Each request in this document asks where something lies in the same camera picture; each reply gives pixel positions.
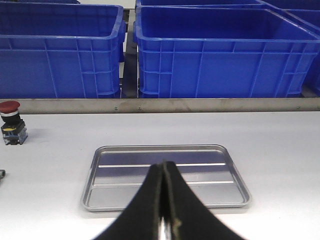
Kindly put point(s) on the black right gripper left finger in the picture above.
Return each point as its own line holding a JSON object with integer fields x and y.
{"x": 140, "y": 219}

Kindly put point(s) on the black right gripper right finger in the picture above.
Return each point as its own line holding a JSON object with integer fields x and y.
{"x": 189, "y": 218}

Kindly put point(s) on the silver metal tray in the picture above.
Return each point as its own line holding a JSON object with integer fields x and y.
{"x": 117, "y": 172}

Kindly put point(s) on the grey metal clamp block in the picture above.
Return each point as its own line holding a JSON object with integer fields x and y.
{"x": 2, "y": 173}

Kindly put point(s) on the red emergency stop button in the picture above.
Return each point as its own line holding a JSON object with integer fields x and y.
{"x": 14, "y": 131}

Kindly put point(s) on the right blue plastic crate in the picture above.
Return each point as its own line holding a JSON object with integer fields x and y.
{"x": 186, "y": 52}

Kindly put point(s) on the blue plastic crate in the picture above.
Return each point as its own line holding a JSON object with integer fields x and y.
{"x": 60, "y": 51}
{"x": 186, "y": 52}

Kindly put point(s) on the centre blue plastic crate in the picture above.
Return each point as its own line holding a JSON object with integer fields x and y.
{"x": 60, "y": 51}

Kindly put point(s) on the far right blue crate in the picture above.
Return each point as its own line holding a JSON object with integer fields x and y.
{"x": 200, "y": 2}

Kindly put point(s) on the metal table edge rail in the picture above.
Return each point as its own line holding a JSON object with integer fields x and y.
{"x": 166, "y": 105}

